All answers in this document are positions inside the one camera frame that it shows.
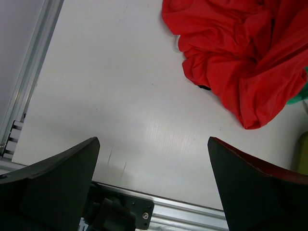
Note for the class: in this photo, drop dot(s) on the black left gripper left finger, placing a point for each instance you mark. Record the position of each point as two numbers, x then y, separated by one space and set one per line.
49 195

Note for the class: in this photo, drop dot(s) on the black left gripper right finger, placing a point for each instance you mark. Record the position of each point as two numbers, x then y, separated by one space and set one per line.
255 194

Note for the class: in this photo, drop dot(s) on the red tank top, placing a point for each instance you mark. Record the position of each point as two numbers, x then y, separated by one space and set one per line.
252 54

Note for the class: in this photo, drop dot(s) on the olive green plastic basket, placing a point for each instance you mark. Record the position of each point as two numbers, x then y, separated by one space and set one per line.
302 154

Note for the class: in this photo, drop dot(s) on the green garment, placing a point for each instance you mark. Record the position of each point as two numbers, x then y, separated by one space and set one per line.
302 95

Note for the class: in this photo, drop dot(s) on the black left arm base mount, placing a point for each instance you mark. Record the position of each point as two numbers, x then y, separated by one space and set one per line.
106 210

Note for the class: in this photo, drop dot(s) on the aluminium frame rail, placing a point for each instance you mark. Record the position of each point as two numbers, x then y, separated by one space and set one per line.
27 79

